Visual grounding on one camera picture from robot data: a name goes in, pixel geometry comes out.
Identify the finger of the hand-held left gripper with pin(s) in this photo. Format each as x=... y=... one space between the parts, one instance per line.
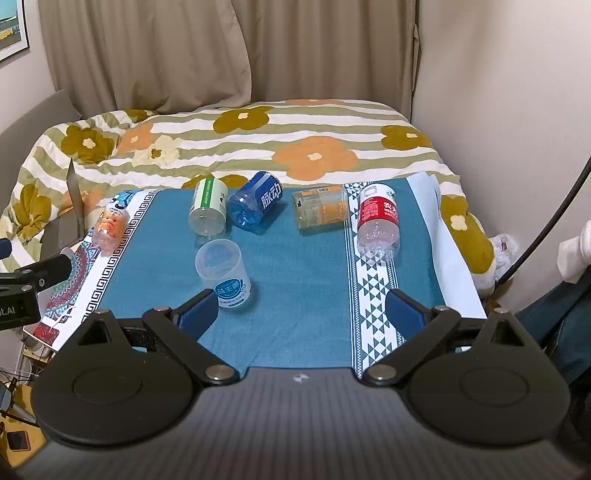
x=44 y=271

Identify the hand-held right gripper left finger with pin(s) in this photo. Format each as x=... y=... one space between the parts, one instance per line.
x=199 y=314

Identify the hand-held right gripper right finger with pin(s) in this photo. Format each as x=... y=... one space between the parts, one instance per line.
x=406 y=314

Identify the translucent cup with blue label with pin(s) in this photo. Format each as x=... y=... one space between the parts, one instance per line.
x=221 y=270

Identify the white table cover sheet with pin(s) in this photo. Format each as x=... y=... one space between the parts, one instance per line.
x=457 y=263

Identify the grey laptop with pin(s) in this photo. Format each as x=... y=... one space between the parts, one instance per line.
x=76 y=198

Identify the small orange drink bottle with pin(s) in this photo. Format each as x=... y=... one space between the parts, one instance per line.
x=111 y=226

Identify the clear bottle with red label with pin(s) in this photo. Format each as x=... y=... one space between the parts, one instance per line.
x=378 y=213

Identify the blue patterned tablecloth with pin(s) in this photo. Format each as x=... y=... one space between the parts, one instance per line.
x=300 y=277

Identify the clear bottle with green label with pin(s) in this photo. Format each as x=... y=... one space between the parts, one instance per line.
x=210 y=199

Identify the white plastic bag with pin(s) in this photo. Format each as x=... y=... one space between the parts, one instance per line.
x=501 y=247

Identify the blue plastic bottle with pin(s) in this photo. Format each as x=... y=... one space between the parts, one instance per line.
x=257 y=199

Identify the small dark device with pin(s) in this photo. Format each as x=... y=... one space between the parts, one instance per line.
x=19 y=441

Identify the clear jar with orange label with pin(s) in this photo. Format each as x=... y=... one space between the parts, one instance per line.
x=323 y=208

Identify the grey upholstered headboard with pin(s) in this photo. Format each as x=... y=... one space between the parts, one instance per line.
x=27 y=124

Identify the person's leg in jeans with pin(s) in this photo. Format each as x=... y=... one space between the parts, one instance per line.
x=568 y=323

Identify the white cloth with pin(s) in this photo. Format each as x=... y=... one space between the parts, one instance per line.
x=575 y=254

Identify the floral striped blanket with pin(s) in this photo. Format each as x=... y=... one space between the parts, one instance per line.
x=323 y=138

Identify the beige curtain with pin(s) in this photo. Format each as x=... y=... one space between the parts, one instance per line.
x=184 y=46

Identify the framed wall picture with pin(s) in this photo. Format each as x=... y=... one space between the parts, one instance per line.
x=11 y=27

